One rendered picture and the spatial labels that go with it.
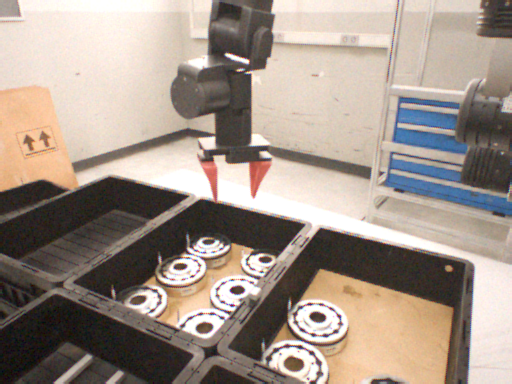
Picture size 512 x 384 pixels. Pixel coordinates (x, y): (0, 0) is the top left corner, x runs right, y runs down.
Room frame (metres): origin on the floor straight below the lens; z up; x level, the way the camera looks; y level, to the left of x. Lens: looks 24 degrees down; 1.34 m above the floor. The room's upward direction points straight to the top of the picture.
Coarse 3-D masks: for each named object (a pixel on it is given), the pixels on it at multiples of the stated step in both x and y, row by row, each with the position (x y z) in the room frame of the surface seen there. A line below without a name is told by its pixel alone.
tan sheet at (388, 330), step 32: (320, 288) 0.66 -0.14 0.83; (352, 288) 0.66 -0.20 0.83; (384, 288) 0.66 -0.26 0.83; (352, 320) 0.57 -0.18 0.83; (384, 320) 0.57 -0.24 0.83; (416, 320) 0.57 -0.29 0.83; (448, 320) 0.57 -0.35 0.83; (352, 352) 0.49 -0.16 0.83; (384, 352) 0.49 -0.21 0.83; (416, 352) 0.49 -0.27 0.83
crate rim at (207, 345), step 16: (240, 208) 0.82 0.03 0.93; (160, 224) 0.74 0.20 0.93; (304, 224) 0.75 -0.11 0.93; (112, 256) 0.63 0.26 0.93; (80, 272) 0.57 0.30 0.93; (272, 272) 0.57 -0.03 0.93; (64, 288) 0.53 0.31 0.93; (80, 288) 0.53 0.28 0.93; (112, 304) 0.49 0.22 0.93; (240, 304) 0.49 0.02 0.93; (144, 320) 0.46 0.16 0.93; (160, 320) 0.46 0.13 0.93; (176, 336) 0.43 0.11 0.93; (192, 336) 0.43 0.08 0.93; (208, 352) 0.41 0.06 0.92
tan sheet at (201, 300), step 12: (240, 252) 0.79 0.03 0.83; (228, 264) 0.74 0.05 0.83; (240, 264) 0.74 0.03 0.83; (216, 276) 0.70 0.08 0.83; (228, 276) 0.70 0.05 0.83; (204, 288) 0.66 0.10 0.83; (168, 300) 0.62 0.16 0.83; (180, 300) 0.62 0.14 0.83; (192, 300) 0.62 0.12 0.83; (204, 300) 0.62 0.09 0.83; (180, 312) 0.59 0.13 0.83
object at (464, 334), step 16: (304, 240) 0.68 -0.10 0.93; (368, 240) 0.68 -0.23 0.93; (384, 240) 0.68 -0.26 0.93; (288, 256) 0.62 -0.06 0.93; (432, 256) 0.63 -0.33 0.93; (448, 256) 0.62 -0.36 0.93; (272, 288) 0.53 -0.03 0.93; (464, 288) 0.53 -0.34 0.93; (256, 304) 0.49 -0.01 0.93; (464, 304) 0.49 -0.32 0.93; (240, 320) 0.46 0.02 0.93; (464, 320) 0.46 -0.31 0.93; (224, 336) 0.43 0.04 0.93; (464, 336) 0.43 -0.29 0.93; (224, 352) 0.40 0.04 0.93; (464, 352) 0.40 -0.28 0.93; (256, 368) 0.37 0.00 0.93; (272, 368) 0.37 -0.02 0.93; (464, 368) 0.37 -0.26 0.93
